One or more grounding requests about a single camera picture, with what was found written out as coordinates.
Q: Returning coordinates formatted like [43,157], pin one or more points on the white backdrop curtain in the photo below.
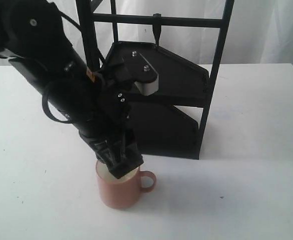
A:
[260,31]

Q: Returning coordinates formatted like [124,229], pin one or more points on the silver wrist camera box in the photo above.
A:
[145,77]

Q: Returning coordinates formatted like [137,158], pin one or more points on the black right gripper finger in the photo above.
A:
[127,156]

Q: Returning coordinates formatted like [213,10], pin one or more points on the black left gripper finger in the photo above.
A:
[106,154]

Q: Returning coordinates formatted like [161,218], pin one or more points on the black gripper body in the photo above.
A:
[113,108]

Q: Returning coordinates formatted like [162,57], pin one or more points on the black metal shelf rack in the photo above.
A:
[172,121]

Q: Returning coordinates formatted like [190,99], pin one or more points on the terracotta ceramic mug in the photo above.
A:
[124,192]

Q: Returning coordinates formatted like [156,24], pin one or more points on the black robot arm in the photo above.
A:
[33,40]

